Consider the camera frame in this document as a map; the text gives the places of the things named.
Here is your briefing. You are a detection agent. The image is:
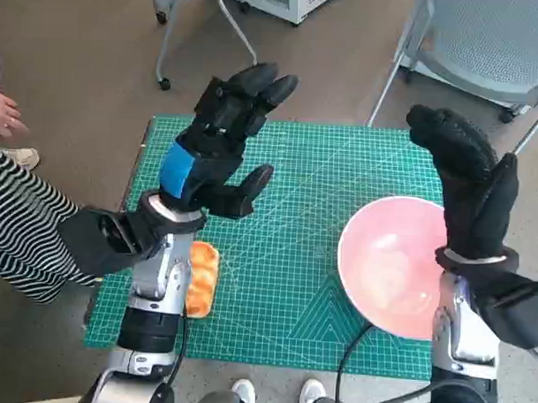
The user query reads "white shoe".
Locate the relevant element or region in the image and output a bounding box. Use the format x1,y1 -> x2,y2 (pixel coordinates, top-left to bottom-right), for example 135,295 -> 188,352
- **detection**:
231,377 -> 258,403
299,377 -> 329,403

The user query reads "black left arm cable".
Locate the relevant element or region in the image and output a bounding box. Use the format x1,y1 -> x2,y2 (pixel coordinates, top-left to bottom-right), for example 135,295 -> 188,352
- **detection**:
158,315 -> 191,390

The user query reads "long toy bread loaf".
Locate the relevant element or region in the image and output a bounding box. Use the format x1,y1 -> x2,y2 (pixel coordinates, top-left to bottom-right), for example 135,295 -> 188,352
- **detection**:
184,240 -> 222,320

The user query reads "pink bowl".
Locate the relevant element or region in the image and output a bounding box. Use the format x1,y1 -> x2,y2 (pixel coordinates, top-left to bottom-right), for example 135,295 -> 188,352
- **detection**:
334,194 -> 451,341

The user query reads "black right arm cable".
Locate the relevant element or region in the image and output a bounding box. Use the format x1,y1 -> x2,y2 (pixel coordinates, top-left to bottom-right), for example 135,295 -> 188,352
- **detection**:
336,322 -> 379,403

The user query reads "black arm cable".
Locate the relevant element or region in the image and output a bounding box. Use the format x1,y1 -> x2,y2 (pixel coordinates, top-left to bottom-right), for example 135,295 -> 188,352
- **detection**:
336,322 -> 379,403
158,315 -> 191,390

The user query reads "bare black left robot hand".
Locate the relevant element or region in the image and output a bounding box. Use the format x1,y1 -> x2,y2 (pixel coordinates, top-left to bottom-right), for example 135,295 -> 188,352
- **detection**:
156,58 -> 300,224

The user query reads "grey mesh chair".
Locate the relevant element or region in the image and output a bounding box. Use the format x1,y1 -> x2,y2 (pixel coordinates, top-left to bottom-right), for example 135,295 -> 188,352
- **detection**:
367,0 -> 538,156

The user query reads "green cutting mat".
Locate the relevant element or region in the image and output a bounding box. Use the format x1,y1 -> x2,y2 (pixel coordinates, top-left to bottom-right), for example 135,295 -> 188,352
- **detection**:
82,111 -> 450,382

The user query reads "white vented cabinet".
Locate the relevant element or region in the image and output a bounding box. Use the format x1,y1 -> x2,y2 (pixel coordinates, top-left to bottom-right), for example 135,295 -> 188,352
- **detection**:
221,0 -> 344,28

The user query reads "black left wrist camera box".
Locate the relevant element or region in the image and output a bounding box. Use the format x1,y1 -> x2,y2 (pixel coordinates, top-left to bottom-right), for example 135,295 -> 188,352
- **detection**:
58,205 -> 153,280

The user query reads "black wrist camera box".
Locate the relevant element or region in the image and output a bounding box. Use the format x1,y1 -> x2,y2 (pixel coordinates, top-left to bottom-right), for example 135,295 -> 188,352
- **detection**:
466,265 -> 538,352
58,205 -> 153,280

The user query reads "grey rolling chair frame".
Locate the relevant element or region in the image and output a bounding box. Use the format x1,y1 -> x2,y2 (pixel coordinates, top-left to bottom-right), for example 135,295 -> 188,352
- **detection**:
147,0 -> 261,95

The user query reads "person's hand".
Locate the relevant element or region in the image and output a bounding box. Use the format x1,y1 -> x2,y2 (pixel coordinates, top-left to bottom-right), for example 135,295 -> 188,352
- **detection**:
0,89 -> 34,140

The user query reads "person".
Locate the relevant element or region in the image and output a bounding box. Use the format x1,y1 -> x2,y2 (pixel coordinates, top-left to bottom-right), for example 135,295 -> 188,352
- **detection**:
0,141 -> 108,306
0,145 -> 41,171

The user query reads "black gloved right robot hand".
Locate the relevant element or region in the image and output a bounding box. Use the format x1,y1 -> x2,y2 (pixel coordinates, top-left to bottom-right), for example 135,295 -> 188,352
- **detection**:
401,103 -> 523,264

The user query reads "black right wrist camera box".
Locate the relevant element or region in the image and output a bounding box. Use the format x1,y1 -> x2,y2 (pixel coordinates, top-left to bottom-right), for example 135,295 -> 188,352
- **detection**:
466,265 -> 538,352

